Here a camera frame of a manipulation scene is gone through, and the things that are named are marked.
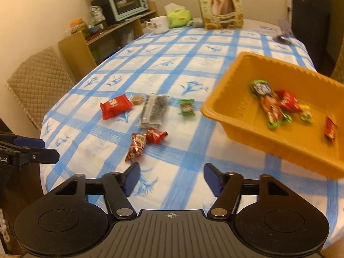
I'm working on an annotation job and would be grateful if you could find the red gold patterned candy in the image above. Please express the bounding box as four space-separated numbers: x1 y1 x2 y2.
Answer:
125 133 146 163

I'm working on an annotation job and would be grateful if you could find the black seaweed snack packet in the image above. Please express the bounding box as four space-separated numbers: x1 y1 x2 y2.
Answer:
138 94 169 129

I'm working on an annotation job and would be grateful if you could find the red candy packet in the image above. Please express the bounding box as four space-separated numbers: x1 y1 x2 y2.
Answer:
145 128 168 145

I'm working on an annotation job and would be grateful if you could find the quilted beige chair left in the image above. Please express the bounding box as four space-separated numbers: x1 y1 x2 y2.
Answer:
6 47 74 130

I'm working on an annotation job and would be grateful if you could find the large red snack packet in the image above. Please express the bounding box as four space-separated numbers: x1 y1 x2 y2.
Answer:
100 94 134 120

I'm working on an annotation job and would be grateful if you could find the blue white checked tablecloth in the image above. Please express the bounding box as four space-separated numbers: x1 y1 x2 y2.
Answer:
40 27 343 245

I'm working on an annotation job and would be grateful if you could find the small brown cookie packet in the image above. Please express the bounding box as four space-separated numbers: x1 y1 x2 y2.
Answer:
130 94 146 105

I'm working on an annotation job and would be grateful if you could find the green long peanut packet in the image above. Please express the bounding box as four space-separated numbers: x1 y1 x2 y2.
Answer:
249 80 292 130

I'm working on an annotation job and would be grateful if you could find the orange plastic tray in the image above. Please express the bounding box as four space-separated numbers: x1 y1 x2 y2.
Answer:
202 52 343 179

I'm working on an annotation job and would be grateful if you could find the red snack packet in tray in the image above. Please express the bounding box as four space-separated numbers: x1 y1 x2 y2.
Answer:
275 90 302 113

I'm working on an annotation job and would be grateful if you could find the yellow green small candy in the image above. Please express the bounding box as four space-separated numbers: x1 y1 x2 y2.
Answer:
298 104 313 123

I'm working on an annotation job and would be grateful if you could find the wooden shelf unit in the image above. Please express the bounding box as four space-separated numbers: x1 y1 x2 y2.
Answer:
58 1 158 82

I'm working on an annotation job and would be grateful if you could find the small red candy in tray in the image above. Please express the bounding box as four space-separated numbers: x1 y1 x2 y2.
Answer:
324 117 338 141

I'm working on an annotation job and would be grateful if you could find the glass jar on shelf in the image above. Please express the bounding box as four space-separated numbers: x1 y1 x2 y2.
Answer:
69 18 88 35

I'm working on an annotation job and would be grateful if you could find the grey small pouch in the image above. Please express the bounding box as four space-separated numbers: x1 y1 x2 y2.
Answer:
187 17 204 28

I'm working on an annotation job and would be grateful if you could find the white mug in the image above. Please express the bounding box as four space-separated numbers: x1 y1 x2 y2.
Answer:
146 16 169 34

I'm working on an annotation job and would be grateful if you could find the green tissue pack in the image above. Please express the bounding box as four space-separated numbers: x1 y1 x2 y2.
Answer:
164 3 193 29

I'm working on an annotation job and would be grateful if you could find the mint toaster oven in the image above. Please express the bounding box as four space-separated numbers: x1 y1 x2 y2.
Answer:
91 0 149 25

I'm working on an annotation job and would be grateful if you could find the sunflower seed box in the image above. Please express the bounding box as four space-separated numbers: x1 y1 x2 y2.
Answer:
198 0 244 30

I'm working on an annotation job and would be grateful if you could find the black mini fridge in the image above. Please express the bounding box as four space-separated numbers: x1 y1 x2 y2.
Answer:
291 0 332 71

